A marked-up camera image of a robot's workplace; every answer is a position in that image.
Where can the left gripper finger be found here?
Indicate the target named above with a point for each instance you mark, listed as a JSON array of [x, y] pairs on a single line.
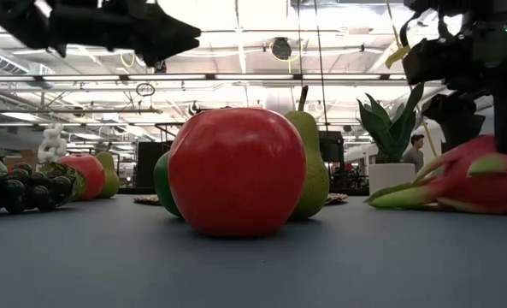
[[163, 51], [172, 30]]

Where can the pink dragon fruit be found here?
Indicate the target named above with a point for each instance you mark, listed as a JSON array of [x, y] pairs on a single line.
[[462, 184]]

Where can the green lime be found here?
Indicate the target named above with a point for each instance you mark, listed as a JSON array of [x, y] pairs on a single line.
[[163, 184]]

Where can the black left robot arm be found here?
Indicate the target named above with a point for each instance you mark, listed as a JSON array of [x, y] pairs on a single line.
[[9, 19]]

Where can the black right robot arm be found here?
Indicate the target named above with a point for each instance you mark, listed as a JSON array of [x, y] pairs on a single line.
[[432, 4]]

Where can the person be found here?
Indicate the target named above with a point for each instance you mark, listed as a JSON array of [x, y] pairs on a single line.
[[415, 156]]

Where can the green leafy plant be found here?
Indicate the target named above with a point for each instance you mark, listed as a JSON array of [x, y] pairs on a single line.
[[392, 132]]

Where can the white plant pot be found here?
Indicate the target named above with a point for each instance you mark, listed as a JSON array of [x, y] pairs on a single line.
[[390, 177]]

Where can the round black ceiling fixture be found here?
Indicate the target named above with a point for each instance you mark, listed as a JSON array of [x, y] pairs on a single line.
[[281, 48]]

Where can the black cabinet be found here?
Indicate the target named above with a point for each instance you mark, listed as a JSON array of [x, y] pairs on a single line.
[[148, 164]]

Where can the black monitor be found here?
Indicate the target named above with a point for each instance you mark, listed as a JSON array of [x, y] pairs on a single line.
[[331, 147]]

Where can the white knobbly sculpture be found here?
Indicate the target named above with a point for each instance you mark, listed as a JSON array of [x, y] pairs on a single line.
[[52, 143]]

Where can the small green pear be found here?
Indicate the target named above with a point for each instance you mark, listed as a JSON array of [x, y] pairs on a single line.
[[110, 175]]

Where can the large red apple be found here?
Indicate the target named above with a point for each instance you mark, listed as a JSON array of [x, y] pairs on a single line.
[[236, 171]]

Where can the small red apple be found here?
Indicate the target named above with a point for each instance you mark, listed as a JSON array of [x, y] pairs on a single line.
[[91, 175]]

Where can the large green pear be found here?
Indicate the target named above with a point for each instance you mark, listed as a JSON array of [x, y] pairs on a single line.
[[315, 179]]

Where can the green leafy vegetable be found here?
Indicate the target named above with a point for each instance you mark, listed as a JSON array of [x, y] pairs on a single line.
[[71, 179]]

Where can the dark grape bunch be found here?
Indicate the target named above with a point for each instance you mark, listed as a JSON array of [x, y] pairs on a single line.
[[13, 188]]

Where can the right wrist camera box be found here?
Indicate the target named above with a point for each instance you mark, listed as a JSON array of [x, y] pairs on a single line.
[[426, 62]]

